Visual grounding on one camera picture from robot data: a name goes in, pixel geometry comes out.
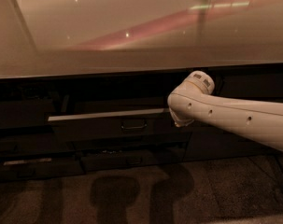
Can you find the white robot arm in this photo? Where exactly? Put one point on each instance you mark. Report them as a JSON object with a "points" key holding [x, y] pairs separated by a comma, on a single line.
{"points": [[258, 121]]}

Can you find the dark cabinet door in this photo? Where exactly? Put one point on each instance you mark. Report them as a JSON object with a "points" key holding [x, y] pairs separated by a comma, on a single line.
{"points": [[208, 142]]}

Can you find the dark counter cabinet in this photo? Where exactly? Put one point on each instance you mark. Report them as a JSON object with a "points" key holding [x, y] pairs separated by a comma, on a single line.
{"points": [[65, 90]]}

